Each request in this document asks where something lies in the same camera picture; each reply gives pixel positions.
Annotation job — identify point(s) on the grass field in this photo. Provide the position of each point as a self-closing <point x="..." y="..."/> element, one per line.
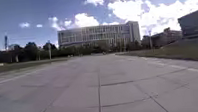
<point x="17" y="66"/>
<point x="183" y="52"/>

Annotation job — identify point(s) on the white painted line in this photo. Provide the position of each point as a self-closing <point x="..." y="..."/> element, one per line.
<point x="15" y="78"/>

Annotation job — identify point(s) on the row of trees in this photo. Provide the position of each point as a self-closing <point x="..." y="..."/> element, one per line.
<point x="31" y="51"/>

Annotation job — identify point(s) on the pole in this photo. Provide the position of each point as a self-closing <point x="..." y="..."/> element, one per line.
<point x="150" y="41"/>
<point x="49" y="50"/>

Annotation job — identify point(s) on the mast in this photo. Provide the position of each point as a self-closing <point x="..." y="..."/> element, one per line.
<point x="5" y="41"/>

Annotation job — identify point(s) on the dark block building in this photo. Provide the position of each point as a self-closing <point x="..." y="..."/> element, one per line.
<point x="193" y="23"/>

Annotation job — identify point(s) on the wide multi-storey building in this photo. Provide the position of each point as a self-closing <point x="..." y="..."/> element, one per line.
<point x="95" y="33"/>

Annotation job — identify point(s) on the grey stone slab plaza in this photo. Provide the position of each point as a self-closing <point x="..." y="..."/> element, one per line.
<point x="99" y="92"/>

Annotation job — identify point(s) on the low stepped building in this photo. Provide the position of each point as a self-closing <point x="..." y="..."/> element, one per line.
<point x="164" y="38"/>

